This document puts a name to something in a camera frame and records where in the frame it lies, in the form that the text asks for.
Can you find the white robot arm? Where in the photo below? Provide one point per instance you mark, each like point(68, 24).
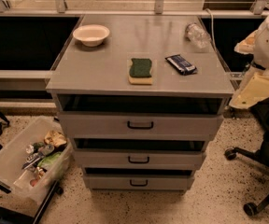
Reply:
point(254, 86)

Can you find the grey drawer cabinet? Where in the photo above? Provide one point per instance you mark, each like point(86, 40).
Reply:
point(141, 108)

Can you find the top grey drawer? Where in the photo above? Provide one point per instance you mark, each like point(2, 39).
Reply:
point(161, 127)

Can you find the grey drawer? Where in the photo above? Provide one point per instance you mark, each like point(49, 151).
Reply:
point(161, 127)
point(140, 160)
point(138, 182)

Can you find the middle grey drawer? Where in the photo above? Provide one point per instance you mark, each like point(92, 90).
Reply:
point(140, 160)

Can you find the bottom grey drawer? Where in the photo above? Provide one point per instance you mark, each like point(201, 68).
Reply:
point(138, 182)

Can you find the green yellow sponge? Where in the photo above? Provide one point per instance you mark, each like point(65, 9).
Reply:
point(140, 71)

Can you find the dark blue snack packet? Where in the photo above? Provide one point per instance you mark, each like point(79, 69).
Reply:
point(181, 65)

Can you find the white ceramic bowl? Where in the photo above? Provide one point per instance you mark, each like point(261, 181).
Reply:
point(91, 35)

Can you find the crumpled tan snack bag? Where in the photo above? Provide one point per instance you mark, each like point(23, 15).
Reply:
point(55, 138)

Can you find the clear plastic bottle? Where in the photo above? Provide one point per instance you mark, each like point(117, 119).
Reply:
point(197, 36)

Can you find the black dish brush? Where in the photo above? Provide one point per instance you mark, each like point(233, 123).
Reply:
point(34, 159)

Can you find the green snack bag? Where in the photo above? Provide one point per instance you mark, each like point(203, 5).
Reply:
point(48, 161)

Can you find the clear plastic storage bin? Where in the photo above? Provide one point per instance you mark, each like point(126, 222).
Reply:
point(14, 155)

